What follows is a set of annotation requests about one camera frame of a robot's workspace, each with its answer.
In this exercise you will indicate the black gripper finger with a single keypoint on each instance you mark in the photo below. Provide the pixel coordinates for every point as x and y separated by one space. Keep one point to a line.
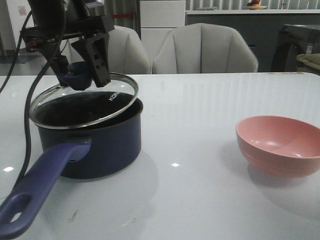
59 63
94 51

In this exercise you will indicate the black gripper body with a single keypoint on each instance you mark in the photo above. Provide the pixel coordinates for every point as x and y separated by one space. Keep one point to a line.
78 18

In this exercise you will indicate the glass pot lid blue knob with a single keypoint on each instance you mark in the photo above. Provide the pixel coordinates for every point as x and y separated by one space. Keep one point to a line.
78 103

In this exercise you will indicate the pink bowl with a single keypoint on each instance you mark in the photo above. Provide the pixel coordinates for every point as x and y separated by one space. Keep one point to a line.
280 146

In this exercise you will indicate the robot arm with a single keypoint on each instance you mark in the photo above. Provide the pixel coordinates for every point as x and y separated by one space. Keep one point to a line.
58 20

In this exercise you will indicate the grey curtain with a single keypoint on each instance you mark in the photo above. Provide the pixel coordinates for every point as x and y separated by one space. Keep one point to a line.
112 7

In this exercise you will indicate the red barrier belt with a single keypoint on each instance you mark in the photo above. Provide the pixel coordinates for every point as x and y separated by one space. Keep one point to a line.
123 16

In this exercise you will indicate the left grey upholstered chair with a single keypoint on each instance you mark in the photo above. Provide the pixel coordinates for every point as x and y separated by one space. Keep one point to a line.
126 54

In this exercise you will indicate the grey upholstered chair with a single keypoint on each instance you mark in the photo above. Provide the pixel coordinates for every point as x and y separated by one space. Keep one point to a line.
126 54
203 48

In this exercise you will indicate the white refrigerator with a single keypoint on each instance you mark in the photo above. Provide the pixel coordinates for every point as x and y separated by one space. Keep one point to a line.
157 17

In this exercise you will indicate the dark blue saucepan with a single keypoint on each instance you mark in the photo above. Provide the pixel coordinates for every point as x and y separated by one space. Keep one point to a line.
85 153

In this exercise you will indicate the right grey upholstered chair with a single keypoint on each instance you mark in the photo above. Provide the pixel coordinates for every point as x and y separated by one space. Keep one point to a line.
203 48

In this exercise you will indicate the fruit plate on counter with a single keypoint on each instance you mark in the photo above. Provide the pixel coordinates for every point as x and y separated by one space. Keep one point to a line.
255 5

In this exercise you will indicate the grey kitchen counter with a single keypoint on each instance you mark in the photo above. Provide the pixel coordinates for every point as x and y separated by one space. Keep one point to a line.
259 28

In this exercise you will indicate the dark appliance with glass door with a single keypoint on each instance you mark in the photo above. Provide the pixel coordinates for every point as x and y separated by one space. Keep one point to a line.
292 41

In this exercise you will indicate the beige cushion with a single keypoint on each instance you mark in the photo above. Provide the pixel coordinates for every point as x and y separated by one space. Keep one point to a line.
309 63

